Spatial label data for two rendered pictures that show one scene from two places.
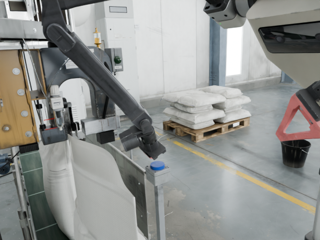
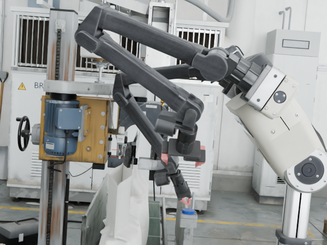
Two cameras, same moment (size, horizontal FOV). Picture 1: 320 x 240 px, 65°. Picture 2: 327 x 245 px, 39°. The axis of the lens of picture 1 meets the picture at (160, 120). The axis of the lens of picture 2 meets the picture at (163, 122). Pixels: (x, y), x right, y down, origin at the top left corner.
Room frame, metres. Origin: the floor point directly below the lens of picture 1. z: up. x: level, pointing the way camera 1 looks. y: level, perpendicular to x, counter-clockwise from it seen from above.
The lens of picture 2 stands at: (-0.98, -0.94, 1.46)
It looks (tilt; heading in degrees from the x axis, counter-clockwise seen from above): 5 degrees down; 30
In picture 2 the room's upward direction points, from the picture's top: 4 degrees clockwise
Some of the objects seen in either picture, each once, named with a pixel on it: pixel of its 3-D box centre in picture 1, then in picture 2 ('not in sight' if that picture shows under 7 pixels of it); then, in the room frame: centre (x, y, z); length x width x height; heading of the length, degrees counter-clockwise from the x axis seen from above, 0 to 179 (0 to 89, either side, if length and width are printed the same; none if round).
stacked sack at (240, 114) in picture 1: (229, 115); not in sight; (3.98, -1.15, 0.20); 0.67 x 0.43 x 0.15; 122
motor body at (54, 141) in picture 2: not in sight; (61, 127); (0.61, 0.53, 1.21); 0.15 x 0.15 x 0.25
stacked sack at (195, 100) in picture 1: (202, 99); not in sight; (3.65, -0.64, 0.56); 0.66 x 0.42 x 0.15; 122
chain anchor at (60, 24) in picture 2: not in sight; (59, 26); (0.72, 0.67, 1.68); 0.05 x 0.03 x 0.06; 122
